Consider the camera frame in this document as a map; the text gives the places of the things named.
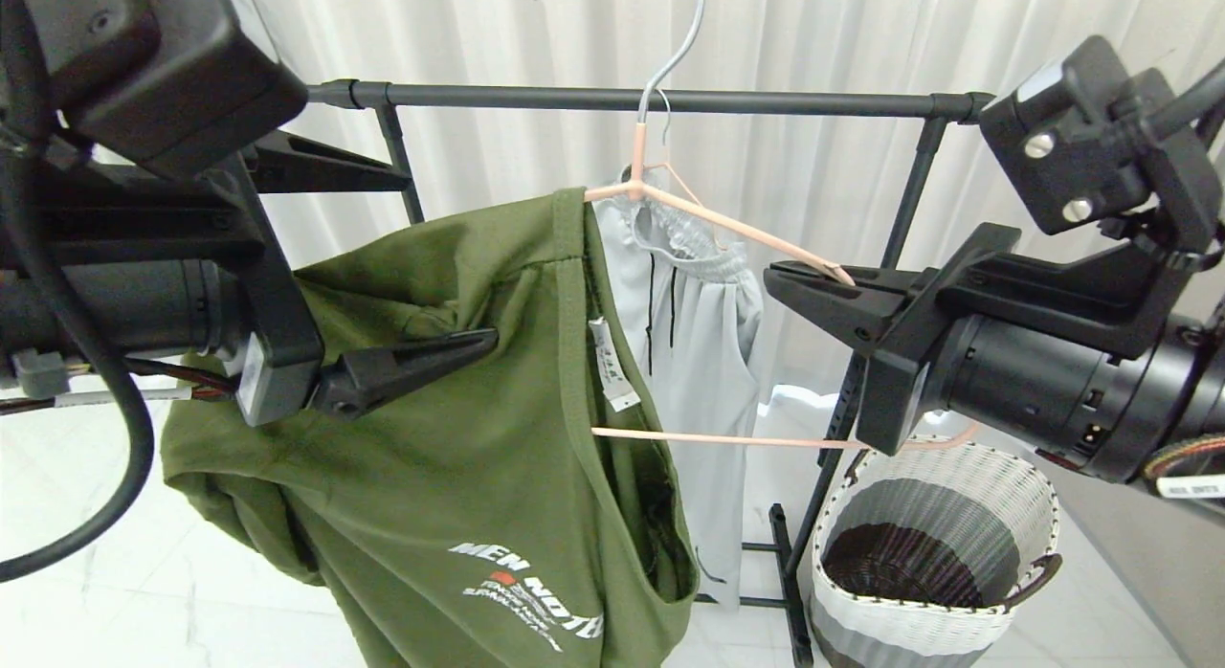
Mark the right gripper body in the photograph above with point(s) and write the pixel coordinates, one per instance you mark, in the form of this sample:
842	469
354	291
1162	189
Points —
1034	390

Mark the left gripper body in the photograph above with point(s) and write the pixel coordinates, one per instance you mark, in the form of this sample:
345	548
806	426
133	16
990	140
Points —
124	304

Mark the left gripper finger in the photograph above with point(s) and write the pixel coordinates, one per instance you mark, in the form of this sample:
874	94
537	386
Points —
402	367
316	166

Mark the green garment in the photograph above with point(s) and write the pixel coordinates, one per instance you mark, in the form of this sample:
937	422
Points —
431	477

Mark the pale grey shorts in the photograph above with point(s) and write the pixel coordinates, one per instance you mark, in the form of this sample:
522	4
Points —
708	362

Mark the pink clothes hanger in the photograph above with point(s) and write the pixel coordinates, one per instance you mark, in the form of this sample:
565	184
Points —
746	228
666	122

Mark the white laundry basket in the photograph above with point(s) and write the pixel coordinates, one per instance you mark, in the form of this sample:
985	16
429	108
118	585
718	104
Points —
938	639

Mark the black clothes rack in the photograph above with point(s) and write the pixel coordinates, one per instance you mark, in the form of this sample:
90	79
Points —
766	101

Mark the white curtain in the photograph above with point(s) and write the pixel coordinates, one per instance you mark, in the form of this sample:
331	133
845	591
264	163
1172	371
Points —
813	36

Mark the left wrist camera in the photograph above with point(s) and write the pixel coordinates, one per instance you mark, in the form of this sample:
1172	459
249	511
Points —
163	65

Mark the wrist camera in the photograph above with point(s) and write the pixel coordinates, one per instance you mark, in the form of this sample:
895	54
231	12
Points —
163	65
1091	151

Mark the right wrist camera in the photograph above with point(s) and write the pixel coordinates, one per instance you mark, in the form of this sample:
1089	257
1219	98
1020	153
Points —
1091	151

